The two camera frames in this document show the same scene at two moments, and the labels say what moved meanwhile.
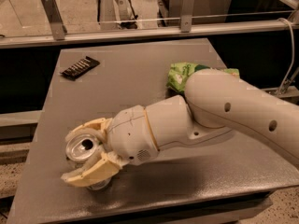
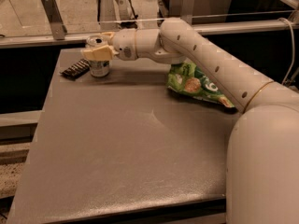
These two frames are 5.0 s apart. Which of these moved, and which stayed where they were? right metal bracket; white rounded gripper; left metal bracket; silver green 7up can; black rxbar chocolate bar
Moved: white rounded gripper; silver green 7up can
Stayed: left metal bracket; black rxbar chocolate bar; right metal bracket
